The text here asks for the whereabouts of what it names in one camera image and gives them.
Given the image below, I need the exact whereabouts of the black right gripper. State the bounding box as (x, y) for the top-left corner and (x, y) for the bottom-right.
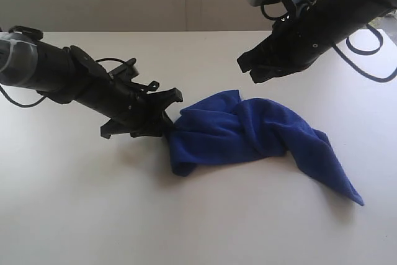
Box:
(237, 0), (396, 84)

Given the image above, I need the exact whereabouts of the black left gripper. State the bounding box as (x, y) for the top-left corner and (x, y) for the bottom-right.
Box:
(37, 44), (183, 139)

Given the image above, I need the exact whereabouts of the blue towel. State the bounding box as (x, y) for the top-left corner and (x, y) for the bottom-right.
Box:
(166, 90), (364, 205)

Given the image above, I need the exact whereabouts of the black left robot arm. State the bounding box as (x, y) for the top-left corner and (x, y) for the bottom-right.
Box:
(1, 25), (183, 139)

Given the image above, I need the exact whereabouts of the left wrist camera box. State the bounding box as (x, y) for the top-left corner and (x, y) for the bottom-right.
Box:
(109, 58), (139, 81)

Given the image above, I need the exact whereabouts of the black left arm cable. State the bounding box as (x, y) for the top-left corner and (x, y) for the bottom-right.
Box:
(0, 84), (47, 108)

